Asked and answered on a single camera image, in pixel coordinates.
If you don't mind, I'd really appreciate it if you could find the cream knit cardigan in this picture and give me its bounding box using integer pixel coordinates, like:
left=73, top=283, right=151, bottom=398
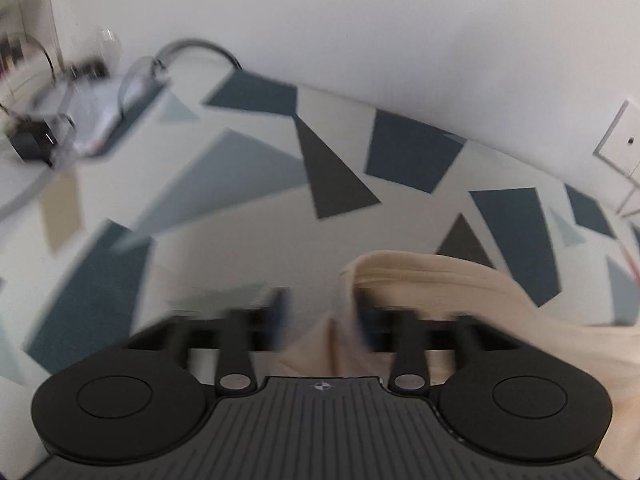
left=272, top=250, right=639, bottom=479

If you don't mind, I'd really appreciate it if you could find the white wall socket panel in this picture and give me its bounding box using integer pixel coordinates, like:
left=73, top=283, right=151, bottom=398
left=593, top=100, right=640, bottom=185

